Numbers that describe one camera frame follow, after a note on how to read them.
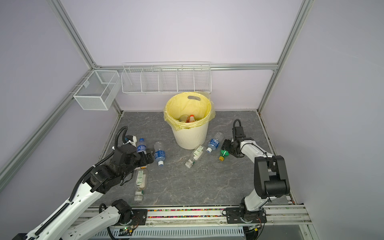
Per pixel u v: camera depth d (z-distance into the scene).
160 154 0.90
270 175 0.47
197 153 0.91
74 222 0.44
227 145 0.86
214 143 0.96
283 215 0.75
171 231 0.71
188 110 0.99
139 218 0.73
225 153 0.91
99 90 0.97
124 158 0.51
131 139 0.64
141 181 0.80
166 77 0.97
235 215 0.74
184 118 1.01
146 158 0.65
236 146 0.69
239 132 0.75
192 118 1.01
